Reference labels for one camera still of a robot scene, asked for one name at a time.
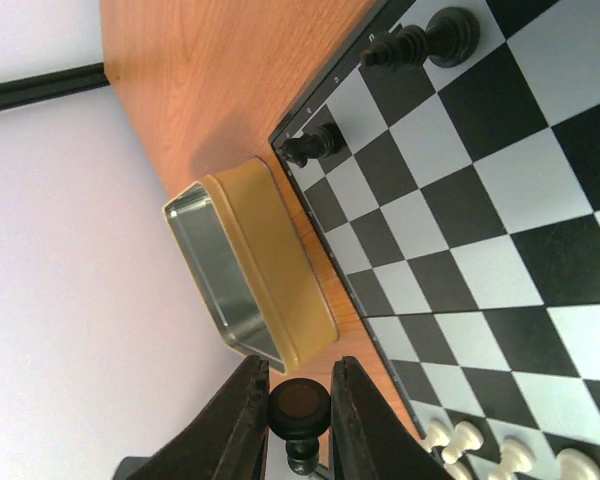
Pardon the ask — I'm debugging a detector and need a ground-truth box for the white chess pawn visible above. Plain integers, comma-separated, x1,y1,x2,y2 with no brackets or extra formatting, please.
441,421,484,464
556,448,600,480
488,437,536,480

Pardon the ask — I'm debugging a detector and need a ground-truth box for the black chess king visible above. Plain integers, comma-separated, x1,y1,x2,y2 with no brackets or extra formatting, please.
360,7,481,70

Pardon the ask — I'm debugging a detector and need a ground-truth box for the black and silver chessboard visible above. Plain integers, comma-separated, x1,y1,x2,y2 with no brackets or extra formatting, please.
271,1,600,479

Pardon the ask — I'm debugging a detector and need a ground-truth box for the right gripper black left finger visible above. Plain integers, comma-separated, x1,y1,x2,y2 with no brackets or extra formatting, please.
128,355,270,479

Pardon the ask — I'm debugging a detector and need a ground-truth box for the black chess pawn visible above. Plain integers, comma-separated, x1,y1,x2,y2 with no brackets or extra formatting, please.
268,378,331,476

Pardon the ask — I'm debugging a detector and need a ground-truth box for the left metal tray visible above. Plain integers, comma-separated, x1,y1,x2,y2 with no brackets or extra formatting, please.
164,158,338,375

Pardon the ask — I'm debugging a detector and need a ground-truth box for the black chess rook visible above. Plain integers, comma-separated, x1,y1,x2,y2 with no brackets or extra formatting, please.
275,123,345,168

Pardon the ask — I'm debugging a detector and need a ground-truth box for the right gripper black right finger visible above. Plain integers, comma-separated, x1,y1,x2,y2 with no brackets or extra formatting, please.
329,356,450,480

